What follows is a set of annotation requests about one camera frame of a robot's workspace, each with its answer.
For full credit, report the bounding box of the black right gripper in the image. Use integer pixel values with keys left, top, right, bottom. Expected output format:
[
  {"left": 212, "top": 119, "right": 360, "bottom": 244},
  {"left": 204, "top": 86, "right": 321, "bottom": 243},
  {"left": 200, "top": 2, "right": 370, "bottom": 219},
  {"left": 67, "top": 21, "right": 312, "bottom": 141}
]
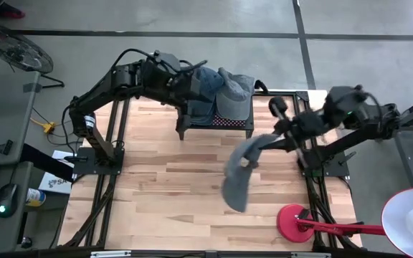
[{"left": 260, "top": 95, "right": 331, "bottom": 169}]

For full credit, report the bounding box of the blue denim baseball cap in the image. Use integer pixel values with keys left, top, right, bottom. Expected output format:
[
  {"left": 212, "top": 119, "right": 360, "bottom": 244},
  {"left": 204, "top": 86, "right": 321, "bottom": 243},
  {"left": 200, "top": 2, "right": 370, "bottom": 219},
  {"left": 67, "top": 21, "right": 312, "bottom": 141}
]
[{"left": 187, "top": 66, "right": 226, "bottom": 126}]

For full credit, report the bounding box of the grey baseball cap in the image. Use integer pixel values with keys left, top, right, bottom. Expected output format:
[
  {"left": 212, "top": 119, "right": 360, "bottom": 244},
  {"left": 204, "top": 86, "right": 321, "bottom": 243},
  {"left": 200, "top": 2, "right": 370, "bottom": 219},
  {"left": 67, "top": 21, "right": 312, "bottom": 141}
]
[{"left": 216, "top": 67, "right": 256, "bottom": 122}]

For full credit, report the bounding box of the black perforated metal stand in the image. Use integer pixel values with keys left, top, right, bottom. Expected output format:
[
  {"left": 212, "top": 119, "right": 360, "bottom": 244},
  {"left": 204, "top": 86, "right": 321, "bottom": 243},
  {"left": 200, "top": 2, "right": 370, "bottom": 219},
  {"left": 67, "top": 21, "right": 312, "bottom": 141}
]
[{"left": 176, "top": 95, "right": 255, "bottom": 141}]

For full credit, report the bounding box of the red desk lamp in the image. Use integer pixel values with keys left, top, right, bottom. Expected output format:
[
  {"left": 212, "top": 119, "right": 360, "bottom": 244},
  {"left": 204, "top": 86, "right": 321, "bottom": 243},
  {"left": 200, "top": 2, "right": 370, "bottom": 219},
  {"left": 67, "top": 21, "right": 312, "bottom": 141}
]
[{"left": 276, "top": 186, "right": 413, "bottom": 258}]

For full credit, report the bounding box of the yellow power plug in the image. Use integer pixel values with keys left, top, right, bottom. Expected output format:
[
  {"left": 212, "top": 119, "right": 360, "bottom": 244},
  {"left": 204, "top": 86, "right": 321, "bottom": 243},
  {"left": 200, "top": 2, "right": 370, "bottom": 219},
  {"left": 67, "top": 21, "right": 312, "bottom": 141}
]
[{"left": 30, "top": 118, "right": 57, "bottom": 135}]

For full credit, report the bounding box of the grey tape strip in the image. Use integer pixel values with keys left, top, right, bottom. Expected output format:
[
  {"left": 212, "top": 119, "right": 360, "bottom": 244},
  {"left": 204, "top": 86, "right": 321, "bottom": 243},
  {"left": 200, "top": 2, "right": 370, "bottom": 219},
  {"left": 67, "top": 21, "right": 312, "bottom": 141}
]
[{"left": 22, "top": 82, "right": 43, "bottom": 95}]

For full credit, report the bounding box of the black flat bar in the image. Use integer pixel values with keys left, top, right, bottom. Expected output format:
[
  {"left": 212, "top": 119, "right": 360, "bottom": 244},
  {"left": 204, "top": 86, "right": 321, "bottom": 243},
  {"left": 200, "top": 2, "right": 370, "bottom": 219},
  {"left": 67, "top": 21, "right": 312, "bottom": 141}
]
[{"left": 19, "top": 143, "right": 77, "bottom": 183}]

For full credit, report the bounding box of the white printed box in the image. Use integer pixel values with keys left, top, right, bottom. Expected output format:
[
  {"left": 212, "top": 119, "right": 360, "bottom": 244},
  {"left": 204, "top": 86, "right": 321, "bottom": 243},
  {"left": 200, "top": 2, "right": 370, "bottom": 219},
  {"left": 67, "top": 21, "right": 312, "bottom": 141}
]
[{"left": 37, "top": 149, "right": 79, "bottom": 196}]

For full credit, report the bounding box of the black floor fan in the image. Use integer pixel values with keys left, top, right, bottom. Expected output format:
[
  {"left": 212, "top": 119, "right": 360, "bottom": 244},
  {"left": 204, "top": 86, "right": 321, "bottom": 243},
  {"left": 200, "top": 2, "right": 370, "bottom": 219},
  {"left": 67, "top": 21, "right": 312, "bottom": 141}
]
[{"left": 0, "top": 23, "right": 66, "bottom": 90}]

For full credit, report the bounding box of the white and yellow can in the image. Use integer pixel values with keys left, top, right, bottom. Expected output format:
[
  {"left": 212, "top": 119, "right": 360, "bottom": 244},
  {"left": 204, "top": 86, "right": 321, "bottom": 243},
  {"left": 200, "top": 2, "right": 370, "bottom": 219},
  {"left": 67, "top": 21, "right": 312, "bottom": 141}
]
[{"left": 25, "top": 187, "right": 47, "bottom": 208}]

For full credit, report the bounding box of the small black wedge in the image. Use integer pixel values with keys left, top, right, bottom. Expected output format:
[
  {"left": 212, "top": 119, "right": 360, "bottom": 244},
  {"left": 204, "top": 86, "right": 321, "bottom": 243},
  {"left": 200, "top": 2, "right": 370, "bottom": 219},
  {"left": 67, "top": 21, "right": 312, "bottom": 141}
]
[{"left": 0, "top": 139, "right": 14, "bottom": 156}]

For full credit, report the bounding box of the person's foot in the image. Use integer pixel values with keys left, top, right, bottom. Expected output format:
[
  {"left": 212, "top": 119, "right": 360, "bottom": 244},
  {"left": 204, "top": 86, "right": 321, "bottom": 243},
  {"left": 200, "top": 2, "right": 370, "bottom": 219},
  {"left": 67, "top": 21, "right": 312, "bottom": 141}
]
[{"left": 0, "top": 1, "right": 27, "bottom": 19}]

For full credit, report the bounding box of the black computer mouse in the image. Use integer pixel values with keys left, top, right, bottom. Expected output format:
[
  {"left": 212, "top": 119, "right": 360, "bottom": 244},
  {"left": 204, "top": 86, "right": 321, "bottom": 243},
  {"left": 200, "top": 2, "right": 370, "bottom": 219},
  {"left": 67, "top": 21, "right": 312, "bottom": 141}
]
[{"left": 0, "top": 183, "right": 19, "bottom": 219}]

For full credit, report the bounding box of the black metal table frame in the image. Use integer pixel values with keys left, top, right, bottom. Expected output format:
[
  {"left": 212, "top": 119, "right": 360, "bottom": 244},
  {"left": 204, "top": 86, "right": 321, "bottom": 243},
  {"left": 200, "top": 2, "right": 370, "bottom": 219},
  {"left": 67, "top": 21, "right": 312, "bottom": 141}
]
[{"left": 59, "top": 88, "right": 364, "bottom": 252}]

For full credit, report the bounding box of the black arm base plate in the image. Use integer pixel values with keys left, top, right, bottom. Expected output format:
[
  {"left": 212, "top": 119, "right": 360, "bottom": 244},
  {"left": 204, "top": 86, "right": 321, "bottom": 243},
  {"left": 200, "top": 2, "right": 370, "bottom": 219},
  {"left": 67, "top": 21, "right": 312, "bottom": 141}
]
[
  {"left": 301, "top": 152, "right": 351, "bottom": 178},
  {"left": 72, "top": 147, "right": 125, "bottom": 176}
]

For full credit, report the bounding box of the black clamp handle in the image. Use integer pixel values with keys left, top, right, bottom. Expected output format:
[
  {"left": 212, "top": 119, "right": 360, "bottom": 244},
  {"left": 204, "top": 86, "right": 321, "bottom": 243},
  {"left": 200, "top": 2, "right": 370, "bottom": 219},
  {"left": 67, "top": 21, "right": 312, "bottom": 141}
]
[{"left": 253, "top": 79, "right": 270, "bottom": 95}]

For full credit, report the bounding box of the silver metal bracket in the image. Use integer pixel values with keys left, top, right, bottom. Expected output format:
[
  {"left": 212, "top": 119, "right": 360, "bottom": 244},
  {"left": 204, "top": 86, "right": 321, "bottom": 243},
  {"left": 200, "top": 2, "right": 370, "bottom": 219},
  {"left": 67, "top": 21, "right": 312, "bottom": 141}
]
[
  {"left": 290, "top": 252, "right": 333, "bottom": 258},
  {"left": 90, "top": 250, "right": 132, "bottom": 258}
]

